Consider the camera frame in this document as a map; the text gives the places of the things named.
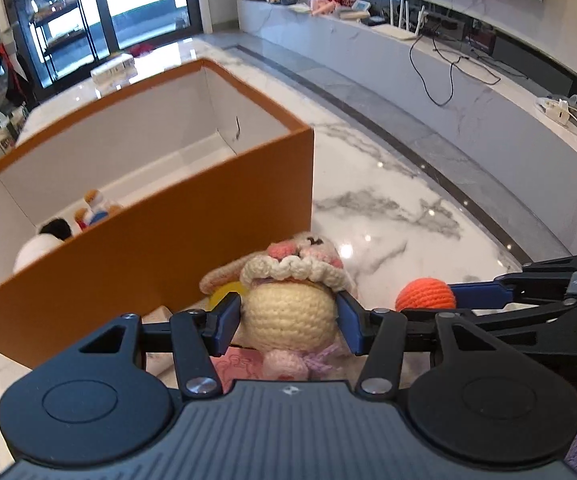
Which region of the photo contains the orange crochet ball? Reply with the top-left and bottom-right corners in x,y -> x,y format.
395,278 -> 457,311

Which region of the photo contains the pink leather card wallet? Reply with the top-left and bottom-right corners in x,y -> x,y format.
211,347 -> 264,393

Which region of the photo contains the white wifi router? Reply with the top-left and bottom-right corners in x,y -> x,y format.
373,0 -> 427,41

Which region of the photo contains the white small box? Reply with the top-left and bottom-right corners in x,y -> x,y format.
90,53 -> 136,86

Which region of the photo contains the brown bear plush toy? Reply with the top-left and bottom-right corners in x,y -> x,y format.
74,190 -> 121,231

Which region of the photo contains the cream crochet bunny doll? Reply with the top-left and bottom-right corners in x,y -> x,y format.
200,232 -> 355,380

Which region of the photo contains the white power strip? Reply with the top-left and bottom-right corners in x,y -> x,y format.
536,98 -> 577,134

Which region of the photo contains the orange cardboard storage box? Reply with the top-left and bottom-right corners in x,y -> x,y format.
0,58 -> 315,367

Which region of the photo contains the white marble tv console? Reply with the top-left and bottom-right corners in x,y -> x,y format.
236,0 -> 577,256

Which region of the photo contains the white pink panda plush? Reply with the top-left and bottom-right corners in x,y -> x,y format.
13,217 -> 81,274

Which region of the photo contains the black metal shelf rack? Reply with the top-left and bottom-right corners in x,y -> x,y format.
30,0 -> 100,82

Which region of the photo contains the yellow crochet ball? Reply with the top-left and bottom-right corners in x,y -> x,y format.
208,281 -> 248,310

